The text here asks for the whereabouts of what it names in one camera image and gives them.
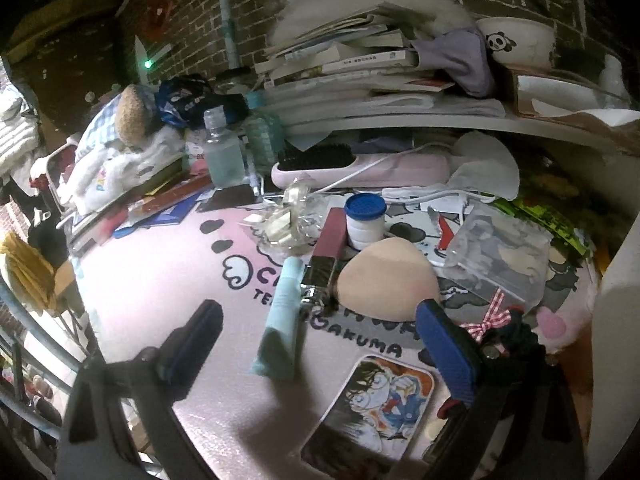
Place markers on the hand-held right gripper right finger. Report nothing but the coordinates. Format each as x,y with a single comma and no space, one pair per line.
450,355

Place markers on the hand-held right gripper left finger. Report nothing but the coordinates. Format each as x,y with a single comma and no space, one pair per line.
195,340

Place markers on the white jar blue lid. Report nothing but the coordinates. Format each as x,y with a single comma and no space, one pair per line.
365,220

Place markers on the white container box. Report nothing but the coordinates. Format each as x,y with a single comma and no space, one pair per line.
615,320

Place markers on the red gingham bow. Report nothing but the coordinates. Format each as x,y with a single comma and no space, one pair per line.
487,322

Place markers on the navy scrunchie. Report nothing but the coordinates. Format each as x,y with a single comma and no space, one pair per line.
517,342

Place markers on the pink printed desk mat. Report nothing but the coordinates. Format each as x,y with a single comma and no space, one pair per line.
200,270

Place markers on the light blue tube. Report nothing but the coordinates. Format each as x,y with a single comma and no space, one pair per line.
282,320

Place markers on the anime print card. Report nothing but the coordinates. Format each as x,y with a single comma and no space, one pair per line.
375,410

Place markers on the beige sponge pad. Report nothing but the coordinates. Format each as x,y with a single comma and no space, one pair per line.
387,285

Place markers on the clear plastic box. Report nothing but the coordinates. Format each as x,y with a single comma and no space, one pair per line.
495,255

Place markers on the red and blue notebooks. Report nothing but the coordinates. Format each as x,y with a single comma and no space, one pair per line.
150,205

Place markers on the crumpled clear plastic wrap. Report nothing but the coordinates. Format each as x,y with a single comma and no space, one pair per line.
290,215

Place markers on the dark red lipstick box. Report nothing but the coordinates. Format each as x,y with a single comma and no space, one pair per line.
327,247

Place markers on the green packets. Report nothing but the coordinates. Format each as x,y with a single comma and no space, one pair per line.
545,215

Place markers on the yellow cloth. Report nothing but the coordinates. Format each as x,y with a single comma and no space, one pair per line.
30,270

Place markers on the clear plastic bottle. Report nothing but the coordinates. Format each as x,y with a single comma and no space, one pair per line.
222,155

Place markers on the white plush garment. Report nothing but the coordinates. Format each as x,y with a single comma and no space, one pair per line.
115,170

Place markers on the white face mask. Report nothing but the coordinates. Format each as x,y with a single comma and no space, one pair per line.
487,170

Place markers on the pink hair brush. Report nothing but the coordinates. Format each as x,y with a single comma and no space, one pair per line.
360,167

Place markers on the teal bottle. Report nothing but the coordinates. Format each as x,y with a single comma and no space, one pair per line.
262,135

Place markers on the white shelf board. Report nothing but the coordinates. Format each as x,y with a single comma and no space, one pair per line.
400,127

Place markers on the brown teddy bear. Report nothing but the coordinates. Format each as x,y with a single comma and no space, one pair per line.
132,115

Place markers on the blue gingham cloth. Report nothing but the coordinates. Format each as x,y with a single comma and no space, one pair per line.
100,125

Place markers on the dark blue bag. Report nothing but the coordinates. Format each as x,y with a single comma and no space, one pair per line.
182,97

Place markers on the white device green light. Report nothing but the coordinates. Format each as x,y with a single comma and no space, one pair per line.
145,60

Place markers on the purple cloth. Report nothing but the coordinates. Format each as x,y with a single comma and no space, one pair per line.
460,60

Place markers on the stack of books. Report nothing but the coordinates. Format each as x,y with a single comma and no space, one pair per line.
350,70

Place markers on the small white bottle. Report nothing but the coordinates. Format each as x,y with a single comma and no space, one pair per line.
612,80

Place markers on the white panda bowl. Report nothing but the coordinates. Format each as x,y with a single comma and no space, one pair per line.
520,42

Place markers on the grey metal rail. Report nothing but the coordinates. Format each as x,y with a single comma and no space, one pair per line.
30,332

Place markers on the grey wall pipe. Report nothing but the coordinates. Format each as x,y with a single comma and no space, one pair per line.
227,15

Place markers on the red wall ornament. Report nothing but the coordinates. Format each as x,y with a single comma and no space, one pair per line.
157,12

